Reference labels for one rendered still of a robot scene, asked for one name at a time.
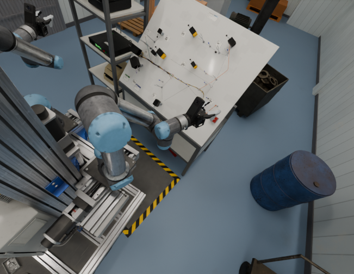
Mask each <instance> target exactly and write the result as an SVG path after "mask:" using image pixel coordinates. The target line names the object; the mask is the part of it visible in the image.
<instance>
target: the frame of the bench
mask: <svg viewBox="0 0 354 274"><path fill-rule="evenodd" d="M122 96H123V100H125V91H124V89H123V88H122ZM227 120H228V119H226V118H224V119H223V120H222V121H221V123H220V124H219V125H218V126H217V128H216V129H215V131H213V133H212V134H211V136H210V137H209V138H208V139H207V141H206V142H205V143H204V145H205V144H206V143H207V142H208V141H209V140H210V139H211V138H212V136H213V135H214V134H215V133H216V132H217V131H218V130H219V129H220V128H221V127H223V126H224V125H225V123H226V122H227ZM145 128H146V129H147V130H148V131H149V132H151V131H150V130H149V129H148V128H147V127H145ZM221 129H222V128H221ZM219 132H220V131H219ZM216 136H217V135H216ZM215 138H216V137H215ZM213 140H214V139H213ZM213 140H212V141H211V142H210V143H209V145H208V146H207V147H206V148H205V149H204V150H203V151H206V150H207V149H208V147H209V146H210V144H211V143H212V142H213ZM204 145H203V146H204ZM203 146H202V147H203ZM169 149H170V150H171V151H173V152H174V153H175V154H176V155H178V156H179V157H180V158H181V159H182V160H183V161H184V162H186V163H187V165H186V167H185V169H184V170H183V172H182V174H181V175H182V176H184V175H185V174H186V172H187V171H188V169H189V167H190V166H191V164H192V163H193V162H194V161H195V160H196V159H197V158H196V157H197V155H198V153H199V152H200V150H201V149H202V148H201V149H200V150H197V149H196V150H195V152H194V154H193V155H192V157H191V158H190V160H189V162H187V161H186V160H185V159H183V158H182V157H181V156H180V155H179V154H178V153H177V152H175V151H174V150H173V149H172V148H171V147H169ZM203 151H202V152H203ZM202 152H201V153H202ZM201 153H200V154H201ZM200 154H199V155H200Z"/></svg>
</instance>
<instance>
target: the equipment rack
mask: <svg viewBox="0 0 354 274"><path fill-rule="evenodd" d="M68 1H69V5H70V8H71V12H72V16H73V20H74V24H75V26H76V30H77V34H78V38H79V42H80V46H81V48H82V52H83V56H84V60H85V63H86V68H87V70H88V74H89V78H90V81H91V85H94V84H95V83H94V79H93V76H92V75H94V76H95V77H96V78H97V79H99V80H100V81H101V82H102V83H103V84H104V85H106V86H107V87H106V88H107V89H110V90H111V91H113V92H115V93H116V94H117V96H118V97H119V98H121V99H123V96H122V87H120V86H119V85H118V82H117V73H116V65H118V64H120V63H123V62H125V61H127V60H129V59H130V58H131V56H132V55H131V54H133V52H131V51H130V52H127V53H125V54H122V55H119V56H117V57H115V54H114V44H113V35H112V30H115V31H116V32H118V33H119V34H120V35H122V36H125V37H124V38H126V39H127V40H131V41H132V43H133V44H135V45H136V46H137V44H138V43H137V42H136V41H134V40H133V39H132V38H130V37H129V36H127V35H126V34H125V33H123V32H120V30H119V29H117V30H116V24H115V23H118V22H122V21H126V20H131V19H133V18H137V17H142V16H143V17H144V31H145V29H146V27H147V25H148V13H149V2H150V0H144V7H143V6H142V5H140V4H139V3H137V2H135V1H134V0H131V3H132V7H131V8H128V9H123V10H119V11H114V12H111V13H110V10H109V1H108V0H102V3H103V11H104V12H103V11H101V10H99V9H98V8H96V7H95V6H93V5H92V4H90V3H89V2H88V0H68ZM74 1H75V2H76V3H77V4H79V5H80V6H82V7H83V8H84V9H86V10H87V11H89V12H90V13H92V14H93V15H94V16H96V17H97V18H99V19H100V20H101V21H103V22H104V23H105V26H106V30H105V31H102V32H98V33H94V34H90V35H87V36H82V31H81V29H80V25H79V21H78V16H77V12H76V8H75V5H74ZM134 13H136V14H134ZM130 14H131V15H130ZM125 15H127V16H125ZM121 16H123V17H121ZM116 17H118V18H116ZM111 26H112V28H111ZM105 32H107V39H108V46H109V54H110V58H109V57H108V56H106V55H105V54H104V53H103V52H101V51H100V50H99V49H98V48H96V47H95V46H94V45H92V44H91V43H90V41H89V37H90V36H93V35H97V34H101V33H105ZM143 33H144V32H143ZM85 44H86V45H87V46H88V47H89V48H91V49H92V50H93V51H94V52H96V53H97V54H98V55H99V56H101V57H102V58H103V59H104V60H106V62H104V63H101V64H99V65H96V66H94V67H91V68H90V64H89V60H88V55H87V52H86V48H85ZM122 58H123V59H122ZM108 64H111V69H112V74H113V82H114V85H112V84H110V83H109V82H108V81H107V80H105V79H104V70H105V67H106V66H107V65H108Z"/></svg>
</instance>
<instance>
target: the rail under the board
mask: <svg viewBox="0 0 354 274"><path fill-rule="evenodd" d="M118 82H119V86H120V87H122V88H123V89H124V90H125V91H127V92H128V93H129V94H130V95H131V96H133V97H134V98H135V99H136V100H137V101H139V102H140V103H141V104H142V105H143V106H145V107H146V108H147V109H148V110H149V111H152V109H153V107H152V106H150V105H149V104H148V103H147V102H145V101H144V100H143V99H142V98H141V97H139V96H138V95H137V94H136V93H135V92H133V91H132V90H131V89H130V88H128V87H127V86H125V85H124V84H123V83H122V82H121V81H118ZM153 112H154V113H155V114H156V115H157V116H158V118H160V119H161V120H162V121H166V120H167V118H165V117H164V116H163V115H162V114H161V113H159V112H158V111H156V110H155V109H153ZM178 134H179V135H180V136H181V137H183V138H184V139H185V140H186V141H187V142H189V143H190V144H191V145H193V146H194V147H195V148H196V149H197V150H200V149H201V148H202V147H201V146H200V145H199V144H198V143H196V142H195V141H194V140H193V139H192V138H190V137H189V136H188V135H186V134H185V133H184V132H183V131H180V132H178Z"/></svg>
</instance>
